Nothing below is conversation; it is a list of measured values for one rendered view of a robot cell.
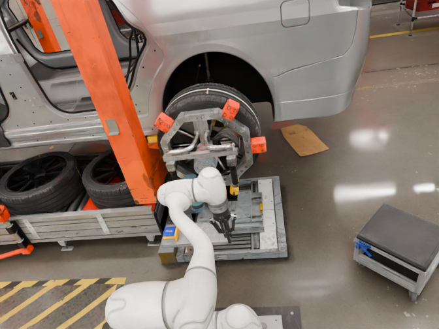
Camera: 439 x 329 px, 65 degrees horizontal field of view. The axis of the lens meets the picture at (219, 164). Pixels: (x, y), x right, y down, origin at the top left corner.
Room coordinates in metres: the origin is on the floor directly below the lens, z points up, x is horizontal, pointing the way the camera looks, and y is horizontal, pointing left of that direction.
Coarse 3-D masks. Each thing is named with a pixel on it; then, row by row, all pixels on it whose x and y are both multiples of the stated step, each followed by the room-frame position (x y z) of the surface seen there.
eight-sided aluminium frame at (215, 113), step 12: (216, 108) 1.79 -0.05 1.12; (180, 120) 1.77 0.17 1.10; (192, 120) 1.77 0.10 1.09; (228, 120) 1.73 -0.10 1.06; (168, 132) 1.80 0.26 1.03; (240, 132) 1.72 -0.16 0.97; (168, 144) 1.82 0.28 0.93; (252, 156) 1.75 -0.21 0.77; (180, 168) 1.84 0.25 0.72; (240, 168) 1.72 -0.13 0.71; (228, 180) 1.74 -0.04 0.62
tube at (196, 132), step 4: (196, 124) 1.76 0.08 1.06; (196, 128) 1.76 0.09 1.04; (196, 132) 1.75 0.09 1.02; (200, 132) 1.75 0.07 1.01; (196, 136) 1.70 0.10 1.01; (196, 140) 1.67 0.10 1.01; (192, 144) 1.63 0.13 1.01; (184, 148) 1.60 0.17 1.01; (188, 148) 1.60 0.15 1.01; (192, 148) 1.61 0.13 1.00; (168, 152) 1.61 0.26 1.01; (172, 152) 1.60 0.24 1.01; (176, 152) 1.60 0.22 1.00; (180, 152) 1.59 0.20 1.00; (184, 152) 1.59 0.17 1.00; (168, 156) 1.60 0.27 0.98
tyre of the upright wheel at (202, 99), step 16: (176, 96) 2.04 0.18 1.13; (192, 96) 1.89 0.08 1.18; (208, 96) 1.85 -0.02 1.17; (224, 96) 1.87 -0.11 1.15; (240, 96) 1.96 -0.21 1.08; (176, 112) 1.87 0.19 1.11; (240, 112) 1.80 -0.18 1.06; (256, 112) 1.98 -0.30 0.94; (256, 128) 1.79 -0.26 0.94; (160, 144) 1.90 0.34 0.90; (256, 160) 1.79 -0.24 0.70
